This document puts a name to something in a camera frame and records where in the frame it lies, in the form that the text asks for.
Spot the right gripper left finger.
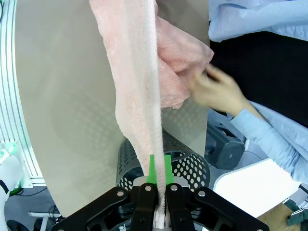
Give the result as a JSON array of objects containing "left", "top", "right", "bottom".
[{"left": 51, "top": 154, "right": 159, "bottom": 231}]

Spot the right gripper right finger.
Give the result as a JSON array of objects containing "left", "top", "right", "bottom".
[{"left": 164, "top": 154, "right": 270, "bottom": 231}]

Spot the pink towel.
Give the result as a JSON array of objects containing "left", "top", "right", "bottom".
[{"left": 88, "top": 0, "right": 215, "bottom": 231}]

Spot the blue-sleeved left forearm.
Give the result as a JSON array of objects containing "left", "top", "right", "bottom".
[{"left": 229, "top": 100, "right": 308, "bottom": 184}]

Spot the person's left hand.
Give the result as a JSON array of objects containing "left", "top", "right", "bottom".
[{"left": 188, "top": 64, "right": 248, "bottom": 116}]

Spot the large white table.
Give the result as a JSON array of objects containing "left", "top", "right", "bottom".
[{"left": 213, "top": 157, "right": 303, "bottom": 218}]

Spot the dark perforated plastic basket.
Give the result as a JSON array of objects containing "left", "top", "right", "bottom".
[{"left": 116, "top": 131, "right": 211, "bottom": 194}]

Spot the black box device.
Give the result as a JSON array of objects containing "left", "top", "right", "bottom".
[{"left": 205, "top": 121, "right": 247, "bottom": 170}]

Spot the person in blue shirt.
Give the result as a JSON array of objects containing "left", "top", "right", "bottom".
[{"left": 207, "top": 0, "right": 308, "bottom": 184}]

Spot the aluminium profile frame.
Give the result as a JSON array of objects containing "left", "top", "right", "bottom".
[{"left": 0, "top": 0, "right": 47, "bottom": 189}]

